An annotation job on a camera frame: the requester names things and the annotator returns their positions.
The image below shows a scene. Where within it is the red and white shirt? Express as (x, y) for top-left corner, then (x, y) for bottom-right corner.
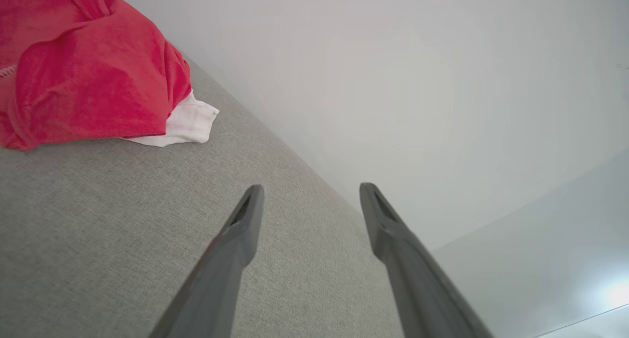
(0, 0), (220, 151)

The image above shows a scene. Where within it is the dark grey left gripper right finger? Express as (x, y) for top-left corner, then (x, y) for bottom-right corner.
(359, 183), (495, 338)

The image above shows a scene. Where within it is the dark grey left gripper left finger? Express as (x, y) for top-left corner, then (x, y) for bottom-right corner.
(149, 184), (265, 338)

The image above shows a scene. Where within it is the grey fabric sofa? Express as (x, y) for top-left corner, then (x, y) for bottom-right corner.
(0, 53), (406, 338)

